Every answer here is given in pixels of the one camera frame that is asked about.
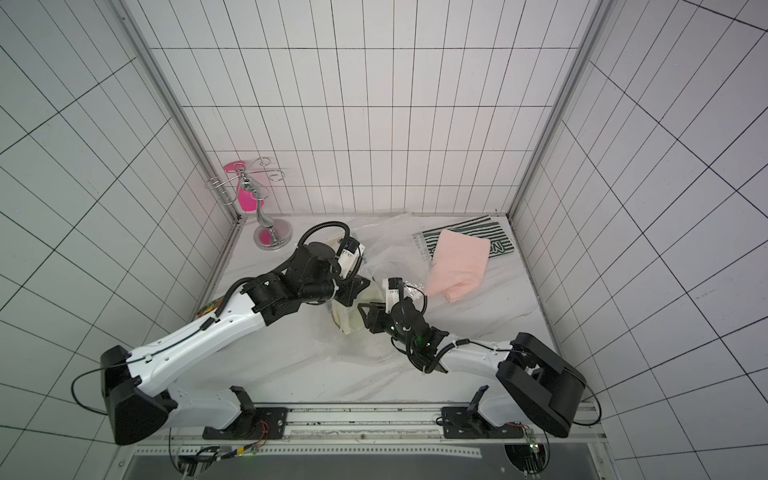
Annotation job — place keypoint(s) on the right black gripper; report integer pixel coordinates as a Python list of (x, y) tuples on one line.
[(377, 315)]

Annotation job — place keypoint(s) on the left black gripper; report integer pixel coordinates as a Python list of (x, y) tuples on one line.
[(352, 287)]

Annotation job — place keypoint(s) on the light green towel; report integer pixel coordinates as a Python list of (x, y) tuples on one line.
[(346, 317)]

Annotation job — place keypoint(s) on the pink towel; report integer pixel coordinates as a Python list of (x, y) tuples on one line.
[(458, 267)]

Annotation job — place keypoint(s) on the clear plastic vacuum bag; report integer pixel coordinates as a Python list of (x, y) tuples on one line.
[(338, 234)]

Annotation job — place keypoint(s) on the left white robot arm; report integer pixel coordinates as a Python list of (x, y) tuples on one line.
[(140, 387)]

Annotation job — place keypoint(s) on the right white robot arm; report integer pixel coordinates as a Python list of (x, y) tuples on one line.
[(524, 378)]

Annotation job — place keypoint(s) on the green striped Doraemon towel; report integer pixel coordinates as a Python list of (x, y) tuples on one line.
[(484, 227)]

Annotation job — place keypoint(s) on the chrome cup holder stand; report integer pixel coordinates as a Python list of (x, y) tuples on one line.
[(271, 233)]

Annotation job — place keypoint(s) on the pink plastic cup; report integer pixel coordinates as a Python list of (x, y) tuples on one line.
[(249, 192)]

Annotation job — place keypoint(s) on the colourful snack packet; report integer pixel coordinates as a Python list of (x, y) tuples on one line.
[(207, 309)]

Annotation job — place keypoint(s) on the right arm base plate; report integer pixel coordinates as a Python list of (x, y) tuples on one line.
[(459, 423)]

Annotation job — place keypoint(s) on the aluminium mounting rail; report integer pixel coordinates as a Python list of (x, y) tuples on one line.
[(363, 423)]

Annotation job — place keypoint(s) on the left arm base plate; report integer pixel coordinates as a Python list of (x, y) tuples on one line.
[(259, 423)]

